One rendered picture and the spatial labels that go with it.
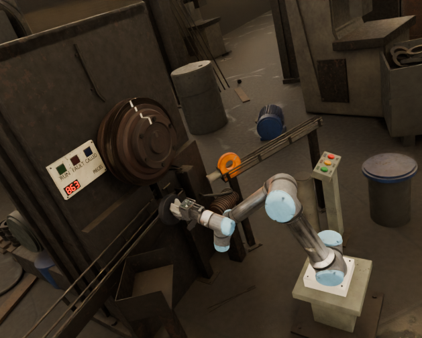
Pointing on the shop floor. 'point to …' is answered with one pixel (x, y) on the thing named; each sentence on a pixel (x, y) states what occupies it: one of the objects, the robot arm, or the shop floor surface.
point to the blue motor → (270, 123)
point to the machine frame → (68, 240)
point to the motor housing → (227, 202)
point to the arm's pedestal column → (339, 320)
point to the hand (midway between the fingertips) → (170, 206)
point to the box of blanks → (410, 89)
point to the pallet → (5, 238)
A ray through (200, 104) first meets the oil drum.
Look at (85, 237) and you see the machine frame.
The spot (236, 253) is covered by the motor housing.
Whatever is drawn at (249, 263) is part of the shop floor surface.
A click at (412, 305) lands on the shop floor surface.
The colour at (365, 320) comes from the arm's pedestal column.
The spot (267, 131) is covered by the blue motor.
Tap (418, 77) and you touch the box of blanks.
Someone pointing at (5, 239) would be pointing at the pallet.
